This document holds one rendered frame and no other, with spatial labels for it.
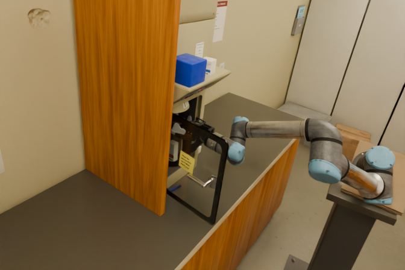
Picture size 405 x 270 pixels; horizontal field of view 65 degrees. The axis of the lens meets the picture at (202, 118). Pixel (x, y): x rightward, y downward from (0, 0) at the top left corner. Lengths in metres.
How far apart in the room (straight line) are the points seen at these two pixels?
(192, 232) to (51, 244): 0.53
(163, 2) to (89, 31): 0.40
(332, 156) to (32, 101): 1.17
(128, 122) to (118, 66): 0.23
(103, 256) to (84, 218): 0.21
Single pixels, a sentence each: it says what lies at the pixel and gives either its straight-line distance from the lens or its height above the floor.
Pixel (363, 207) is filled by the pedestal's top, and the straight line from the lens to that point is 1.79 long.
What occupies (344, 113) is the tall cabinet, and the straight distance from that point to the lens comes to 4.28.
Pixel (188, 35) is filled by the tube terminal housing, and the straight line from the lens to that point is 1.26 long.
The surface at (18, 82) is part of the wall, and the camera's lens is 1.36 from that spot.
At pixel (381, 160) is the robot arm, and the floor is 1.22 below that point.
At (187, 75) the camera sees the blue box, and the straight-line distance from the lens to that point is 1.15.
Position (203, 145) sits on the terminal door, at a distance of 1.16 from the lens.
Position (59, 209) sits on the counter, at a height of 0.94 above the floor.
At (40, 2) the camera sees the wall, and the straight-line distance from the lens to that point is 1.34.
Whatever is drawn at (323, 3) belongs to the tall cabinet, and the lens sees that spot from 4.11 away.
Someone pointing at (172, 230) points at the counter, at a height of 0.94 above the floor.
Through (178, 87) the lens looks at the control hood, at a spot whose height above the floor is 1.51.
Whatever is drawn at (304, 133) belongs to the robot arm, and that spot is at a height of 1.36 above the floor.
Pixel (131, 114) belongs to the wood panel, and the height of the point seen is 1.36.
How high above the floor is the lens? 1.95
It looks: 27 degrees down
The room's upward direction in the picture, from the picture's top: 7 degrees clockwise
